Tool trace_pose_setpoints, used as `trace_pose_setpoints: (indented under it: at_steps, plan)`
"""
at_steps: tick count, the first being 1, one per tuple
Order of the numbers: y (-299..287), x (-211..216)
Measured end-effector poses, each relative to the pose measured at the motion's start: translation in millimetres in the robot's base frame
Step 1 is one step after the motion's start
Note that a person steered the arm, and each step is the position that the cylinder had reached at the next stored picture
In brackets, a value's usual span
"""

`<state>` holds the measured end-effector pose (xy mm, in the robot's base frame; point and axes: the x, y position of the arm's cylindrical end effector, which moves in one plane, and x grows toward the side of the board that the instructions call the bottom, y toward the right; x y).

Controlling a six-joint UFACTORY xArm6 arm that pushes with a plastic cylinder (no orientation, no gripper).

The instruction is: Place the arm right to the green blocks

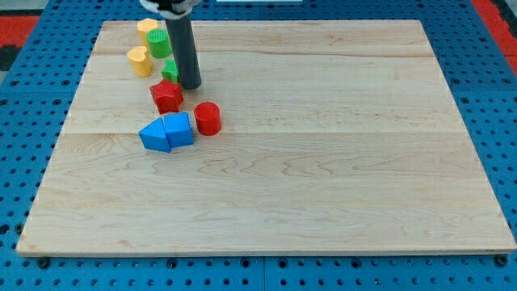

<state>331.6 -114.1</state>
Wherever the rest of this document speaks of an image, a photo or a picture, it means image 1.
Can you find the red cylinder block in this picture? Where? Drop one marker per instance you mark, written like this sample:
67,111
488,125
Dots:
208,118

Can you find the wooden board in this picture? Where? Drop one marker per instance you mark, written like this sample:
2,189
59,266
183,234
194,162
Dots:
338,138

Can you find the yellow heart block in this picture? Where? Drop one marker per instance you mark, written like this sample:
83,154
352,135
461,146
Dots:
140,61

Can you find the green star block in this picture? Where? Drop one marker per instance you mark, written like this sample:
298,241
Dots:
170,71

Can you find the blue cube block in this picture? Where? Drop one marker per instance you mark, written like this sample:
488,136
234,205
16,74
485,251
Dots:
178,129

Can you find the blue triangle block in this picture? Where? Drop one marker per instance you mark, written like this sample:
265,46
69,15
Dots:
153,136

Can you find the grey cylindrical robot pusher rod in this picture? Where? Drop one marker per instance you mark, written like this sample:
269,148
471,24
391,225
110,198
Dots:
184,51

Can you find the green cylinder block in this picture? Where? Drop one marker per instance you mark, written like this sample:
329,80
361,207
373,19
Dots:
159,44

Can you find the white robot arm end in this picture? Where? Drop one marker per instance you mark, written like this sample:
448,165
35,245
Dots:
170,9

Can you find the red star block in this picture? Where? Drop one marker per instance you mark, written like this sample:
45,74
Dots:
167,96

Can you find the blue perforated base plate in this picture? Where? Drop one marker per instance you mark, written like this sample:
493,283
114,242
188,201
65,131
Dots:
39,88

